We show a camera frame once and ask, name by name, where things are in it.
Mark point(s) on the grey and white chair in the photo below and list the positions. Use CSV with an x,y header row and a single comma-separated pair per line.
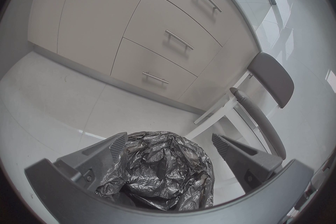
x,y
273,76

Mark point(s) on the black plastic bag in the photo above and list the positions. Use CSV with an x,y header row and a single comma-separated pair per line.
x,y
162,170

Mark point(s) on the beige cabinet with drawers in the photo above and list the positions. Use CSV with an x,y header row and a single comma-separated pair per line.
x,y
118,20

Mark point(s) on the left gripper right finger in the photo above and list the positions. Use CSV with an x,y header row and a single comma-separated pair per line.
x,y
249,165

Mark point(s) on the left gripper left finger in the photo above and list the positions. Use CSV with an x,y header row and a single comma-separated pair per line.
x,y
89,162

